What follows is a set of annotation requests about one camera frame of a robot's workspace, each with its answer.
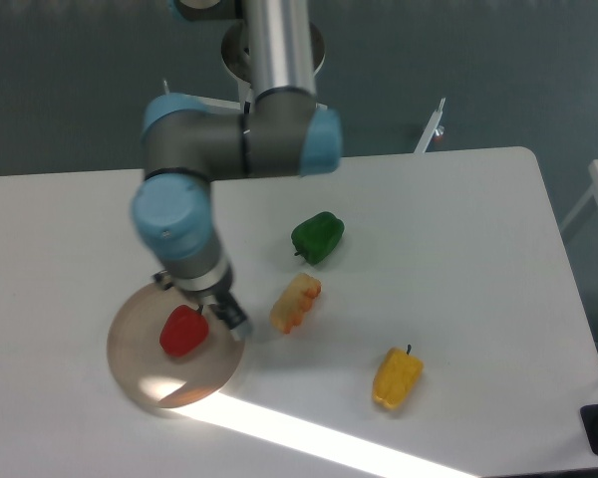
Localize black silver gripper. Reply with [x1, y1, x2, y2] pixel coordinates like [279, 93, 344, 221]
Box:
[152, 263, 252, 342]

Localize red toy bell pepper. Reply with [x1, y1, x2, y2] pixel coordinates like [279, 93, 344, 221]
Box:
[159, 305, 209, 359]

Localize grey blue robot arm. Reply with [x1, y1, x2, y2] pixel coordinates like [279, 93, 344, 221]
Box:
[131, 1, 343, 340]

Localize translucent brown round plate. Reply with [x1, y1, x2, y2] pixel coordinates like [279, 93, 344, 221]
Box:
[107, 284, 245, 409]

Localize green toy bell pepper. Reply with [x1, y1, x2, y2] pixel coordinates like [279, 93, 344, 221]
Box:
[291, 211, 345, 266]

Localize yellow toy bell pepper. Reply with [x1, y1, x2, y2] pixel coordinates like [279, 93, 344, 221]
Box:
[371, 345, 425, 410]

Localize orange yellow toy food block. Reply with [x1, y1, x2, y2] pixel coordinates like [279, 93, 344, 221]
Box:
[269, 273, 322, 334]

